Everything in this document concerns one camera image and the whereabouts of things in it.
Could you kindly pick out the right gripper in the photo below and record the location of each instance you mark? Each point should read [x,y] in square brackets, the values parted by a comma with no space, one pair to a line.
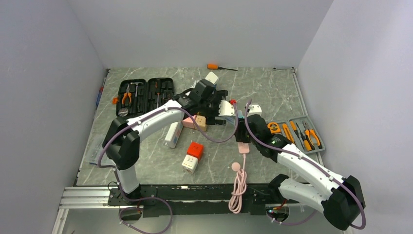
[239,131]

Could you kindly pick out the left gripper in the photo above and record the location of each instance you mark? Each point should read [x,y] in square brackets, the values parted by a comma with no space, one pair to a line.
[210,118]

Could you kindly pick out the pink power strip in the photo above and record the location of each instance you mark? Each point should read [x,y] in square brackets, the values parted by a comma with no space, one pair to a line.
[243,148]

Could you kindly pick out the beige cube socket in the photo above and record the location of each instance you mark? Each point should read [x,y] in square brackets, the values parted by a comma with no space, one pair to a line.
[201,122]

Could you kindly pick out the pink cube socket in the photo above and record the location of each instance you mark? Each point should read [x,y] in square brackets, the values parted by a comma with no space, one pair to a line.
[188,123]

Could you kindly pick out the white long power strip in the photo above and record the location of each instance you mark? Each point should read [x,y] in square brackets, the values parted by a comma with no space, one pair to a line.
[173,134]

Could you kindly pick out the grey tool tray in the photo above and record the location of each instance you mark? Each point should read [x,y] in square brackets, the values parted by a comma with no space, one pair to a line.
[297,129]

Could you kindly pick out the red cube socket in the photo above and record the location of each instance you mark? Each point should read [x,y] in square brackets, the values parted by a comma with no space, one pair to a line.
[196,150]

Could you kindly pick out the white cube socket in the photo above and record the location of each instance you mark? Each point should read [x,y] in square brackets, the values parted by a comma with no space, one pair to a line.
[190,163]

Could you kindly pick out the black tool case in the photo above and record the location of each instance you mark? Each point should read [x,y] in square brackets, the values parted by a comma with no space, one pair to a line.
[146,95]

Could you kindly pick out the clear plastic screw box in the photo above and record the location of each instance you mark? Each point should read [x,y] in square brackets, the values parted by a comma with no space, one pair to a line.
[94,149]

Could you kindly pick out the light blue power strip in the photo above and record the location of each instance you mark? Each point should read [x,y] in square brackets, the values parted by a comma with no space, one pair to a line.
[231,120]

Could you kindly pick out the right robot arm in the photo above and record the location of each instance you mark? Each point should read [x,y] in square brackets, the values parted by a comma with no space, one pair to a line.
[340,199]

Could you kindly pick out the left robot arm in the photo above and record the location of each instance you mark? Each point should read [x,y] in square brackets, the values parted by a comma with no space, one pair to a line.
[122,141]

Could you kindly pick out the white charger plug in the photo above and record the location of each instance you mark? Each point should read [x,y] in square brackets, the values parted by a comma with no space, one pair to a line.
[212,77]

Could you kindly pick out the orange tape measure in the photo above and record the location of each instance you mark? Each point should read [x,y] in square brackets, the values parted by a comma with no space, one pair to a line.
[274,128]

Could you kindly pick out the orange utility knife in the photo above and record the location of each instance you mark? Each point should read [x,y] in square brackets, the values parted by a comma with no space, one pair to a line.
[288,133]

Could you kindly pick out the orange pliers in tray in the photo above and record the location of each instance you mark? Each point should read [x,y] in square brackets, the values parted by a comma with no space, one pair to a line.
[311,136]

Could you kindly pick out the orange pliers in case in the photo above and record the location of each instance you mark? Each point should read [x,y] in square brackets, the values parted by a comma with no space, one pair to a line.
[126,99]

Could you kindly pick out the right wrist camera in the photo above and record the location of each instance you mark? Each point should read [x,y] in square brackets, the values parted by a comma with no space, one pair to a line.
[254,109]

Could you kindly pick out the orange handled screwdriver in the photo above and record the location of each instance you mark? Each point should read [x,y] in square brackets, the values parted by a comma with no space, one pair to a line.
[216,67]

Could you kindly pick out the blue pen at wall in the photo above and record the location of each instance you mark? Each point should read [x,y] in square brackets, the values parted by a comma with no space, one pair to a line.
[100,93]

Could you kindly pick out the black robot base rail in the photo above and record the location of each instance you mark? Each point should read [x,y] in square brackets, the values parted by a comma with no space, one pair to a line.
[201,199]

